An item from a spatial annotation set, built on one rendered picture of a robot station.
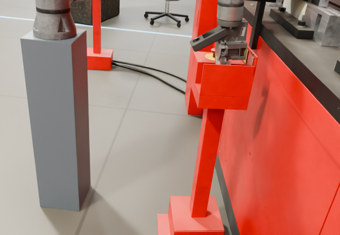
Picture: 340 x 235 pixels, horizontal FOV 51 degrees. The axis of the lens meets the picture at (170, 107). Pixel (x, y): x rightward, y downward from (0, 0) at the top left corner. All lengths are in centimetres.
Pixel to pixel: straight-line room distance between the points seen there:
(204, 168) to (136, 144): 82
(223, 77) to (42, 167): 87
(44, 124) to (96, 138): 74
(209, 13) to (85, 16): 238
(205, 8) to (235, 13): 116
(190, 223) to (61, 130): 62
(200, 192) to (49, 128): 64
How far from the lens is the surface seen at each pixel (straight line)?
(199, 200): 144
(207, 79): 107
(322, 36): 118
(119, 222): 162
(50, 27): 130
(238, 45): 107
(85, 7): 431
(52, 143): 149
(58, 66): 132
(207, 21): 221
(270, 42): 123
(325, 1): 128
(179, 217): 149
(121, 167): 191
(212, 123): 123
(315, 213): 91
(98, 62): 305
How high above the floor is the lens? 118
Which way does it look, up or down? 28 degrees down
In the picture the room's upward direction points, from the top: 5 degrees clockwise
